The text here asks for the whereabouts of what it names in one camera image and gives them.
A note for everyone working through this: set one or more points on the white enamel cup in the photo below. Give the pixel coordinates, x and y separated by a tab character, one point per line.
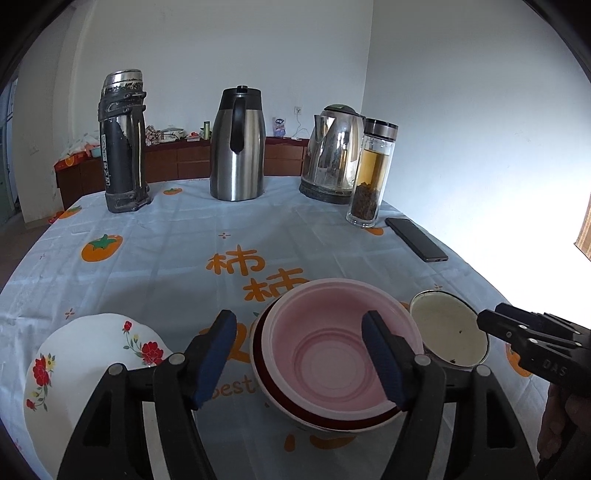
443	323

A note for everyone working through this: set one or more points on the person's right hand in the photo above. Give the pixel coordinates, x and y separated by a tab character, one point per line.
554	424

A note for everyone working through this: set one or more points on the teal bowl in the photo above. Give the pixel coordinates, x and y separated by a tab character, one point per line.
94	151

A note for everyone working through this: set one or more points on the stainless steel electric kettle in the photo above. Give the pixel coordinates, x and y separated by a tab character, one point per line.
330	157

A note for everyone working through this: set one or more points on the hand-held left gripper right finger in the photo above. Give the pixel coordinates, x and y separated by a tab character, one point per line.
383	364

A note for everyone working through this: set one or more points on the glass tea bottle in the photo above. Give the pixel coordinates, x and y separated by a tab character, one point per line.
369	184

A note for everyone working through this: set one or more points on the green bottle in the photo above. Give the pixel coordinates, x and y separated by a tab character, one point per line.
206	130

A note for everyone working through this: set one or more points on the white plate with red flowers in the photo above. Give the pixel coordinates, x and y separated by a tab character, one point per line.
87	369

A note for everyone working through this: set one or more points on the worn black thermos flask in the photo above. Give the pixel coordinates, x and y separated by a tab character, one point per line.
120	157

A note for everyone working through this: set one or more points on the stainless steel thermal carafe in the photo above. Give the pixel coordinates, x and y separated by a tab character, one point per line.
238	175

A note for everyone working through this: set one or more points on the white cooking pot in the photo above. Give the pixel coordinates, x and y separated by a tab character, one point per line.
167	134

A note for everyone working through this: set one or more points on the black smartphone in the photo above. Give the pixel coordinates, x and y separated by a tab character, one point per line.
415	240

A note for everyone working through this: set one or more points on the persimmon print tablecloth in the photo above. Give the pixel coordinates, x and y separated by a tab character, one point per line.
161	267

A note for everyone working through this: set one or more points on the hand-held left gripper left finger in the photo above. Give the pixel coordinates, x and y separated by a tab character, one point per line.
214	364

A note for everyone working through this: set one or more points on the bamboo blind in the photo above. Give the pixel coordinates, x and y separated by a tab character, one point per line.
584	230

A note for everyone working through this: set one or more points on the pink and blue packet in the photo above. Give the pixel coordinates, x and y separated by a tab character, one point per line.
279	127

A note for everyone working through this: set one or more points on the pink plastic bowl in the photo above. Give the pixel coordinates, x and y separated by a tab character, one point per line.
332	350

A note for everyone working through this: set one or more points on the brown wooden sideboard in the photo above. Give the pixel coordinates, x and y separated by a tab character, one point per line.
184	161

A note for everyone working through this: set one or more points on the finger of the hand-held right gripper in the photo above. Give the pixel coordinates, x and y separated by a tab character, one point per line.
496	325
540	321

